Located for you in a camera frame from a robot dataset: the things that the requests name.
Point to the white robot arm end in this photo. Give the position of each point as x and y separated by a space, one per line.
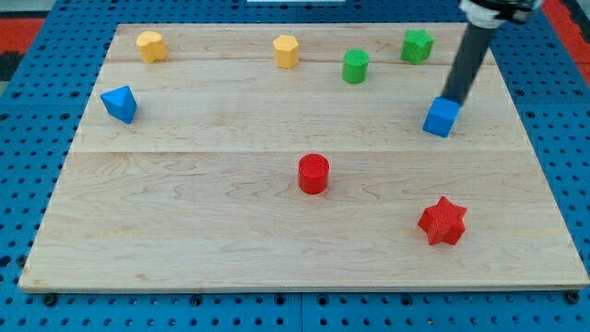
490 14

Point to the wooden board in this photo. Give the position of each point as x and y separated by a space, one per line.
200 192

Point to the red cylinder block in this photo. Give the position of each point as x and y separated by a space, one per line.
313 173

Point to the green cylinder block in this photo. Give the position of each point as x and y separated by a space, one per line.
355 66

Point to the yellow hexagon block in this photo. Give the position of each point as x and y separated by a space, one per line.
286 51

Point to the red star block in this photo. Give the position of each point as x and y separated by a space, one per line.
443 222

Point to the blue cube block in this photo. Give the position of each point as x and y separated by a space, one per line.
441 117

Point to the yellow heart block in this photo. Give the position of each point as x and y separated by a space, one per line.
151 46

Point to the blue triangle block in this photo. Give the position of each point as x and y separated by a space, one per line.
120 103

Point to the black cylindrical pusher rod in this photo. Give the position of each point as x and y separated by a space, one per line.
467 62

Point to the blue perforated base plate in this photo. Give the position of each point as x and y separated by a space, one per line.
46 96

